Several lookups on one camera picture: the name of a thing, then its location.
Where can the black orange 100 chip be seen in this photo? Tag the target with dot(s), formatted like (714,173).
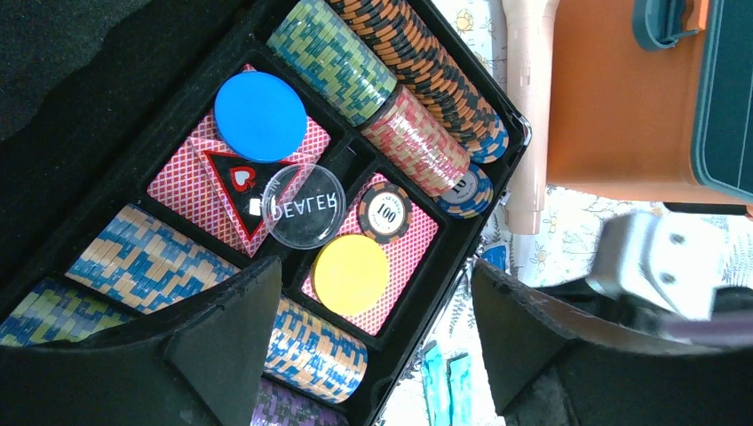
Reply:
(385,212)

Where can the teal tube pair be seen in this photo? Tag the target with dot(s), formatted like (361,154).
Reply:
(447,386)

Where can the blue 10 chip stack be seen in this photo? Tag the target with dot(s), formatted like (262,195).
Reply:
(470,197)

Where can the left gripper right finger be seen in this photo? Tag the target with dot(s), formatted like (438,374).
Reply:
(549,363)

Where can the blue poker chip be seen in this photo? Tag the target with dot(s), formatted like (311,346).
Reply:
(259,116)

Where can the purple chip stack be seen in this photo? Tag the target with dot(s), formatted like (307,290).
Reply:
(277,405)

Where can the teal divided tray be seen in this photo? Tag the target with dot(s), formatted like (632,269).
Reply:
(721,145)

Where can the black poker chip case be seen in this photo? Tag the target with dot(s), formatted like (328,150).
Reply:
(96,97)

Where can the clear dealer button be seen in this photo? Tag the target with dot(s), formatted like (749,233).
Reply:
(303,206)

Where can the yellow poker chip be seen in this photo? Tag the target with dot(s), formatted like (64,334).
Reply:
(350,274)

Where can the blue tan chip stack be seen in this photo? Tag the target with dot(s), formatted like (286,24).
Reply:
(141,262)

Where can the red white chip stack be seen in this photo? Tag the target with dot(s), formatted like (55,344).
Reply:
(408,135)

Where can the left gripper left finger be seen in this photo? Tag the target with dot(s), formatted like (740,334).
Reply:
(196,362)

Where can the orange black chip stack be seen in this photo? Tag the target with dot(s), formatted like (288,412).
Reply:
(394,31)

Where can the green blue chip stack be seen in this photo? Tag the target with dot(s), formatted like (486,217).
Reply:
(55,311)

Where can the small blue sachets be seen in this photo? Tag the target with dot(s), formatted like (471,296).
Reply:
(497,255)

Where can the orange medicine box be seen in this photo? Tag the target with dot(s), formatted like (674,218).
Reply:
(622,118)

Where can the red playing card deck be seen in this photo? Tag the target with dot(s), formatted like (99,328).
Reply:
(207,183)

